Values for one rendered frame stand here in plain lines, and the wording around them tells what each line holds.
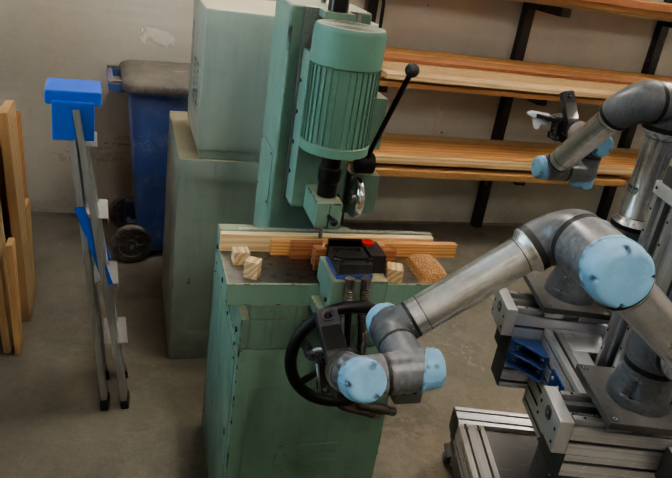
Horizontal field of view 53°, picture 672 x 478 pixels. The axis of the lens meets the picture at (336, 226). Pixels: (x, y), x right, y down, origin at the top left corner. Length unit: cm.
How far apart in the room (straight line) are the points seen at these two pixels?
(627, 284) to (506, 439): 133
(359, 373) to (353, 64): 75
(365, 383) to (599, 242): 47
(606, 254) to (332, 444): 107
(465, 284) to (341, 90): 57
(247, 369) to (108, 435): 91
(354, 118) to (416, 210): 296
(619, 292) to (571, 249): 11
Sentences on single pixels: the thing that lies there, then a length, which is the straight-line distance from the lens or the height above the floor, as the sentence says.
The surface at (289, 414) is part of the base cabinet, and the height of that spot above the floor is 50.
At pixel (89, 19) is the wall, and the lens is 389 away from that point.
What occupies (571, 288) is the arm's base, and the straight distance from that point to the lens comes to 209.
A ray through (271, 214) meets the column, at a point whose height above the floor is 94.
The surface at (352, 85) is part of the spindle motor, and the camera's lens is 162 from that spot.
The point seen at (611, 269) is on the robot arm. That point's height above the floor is 125.
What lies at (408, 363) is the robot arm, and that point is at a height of 104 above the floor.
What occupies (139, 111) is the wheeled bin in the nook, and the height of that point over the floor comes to 80.
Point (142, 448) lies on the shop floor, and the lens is 254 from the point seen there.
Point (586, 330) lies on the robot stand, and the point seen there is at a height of 73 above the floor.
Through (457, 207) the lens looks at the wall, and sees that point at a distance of 469.
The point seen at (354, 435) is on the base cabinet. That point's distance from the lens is 202.
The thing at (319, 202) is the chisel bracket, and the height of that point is 107.
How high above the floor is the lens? 170
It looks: 23 degrees down
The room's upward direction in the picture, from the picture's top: 9 degrees clockwise
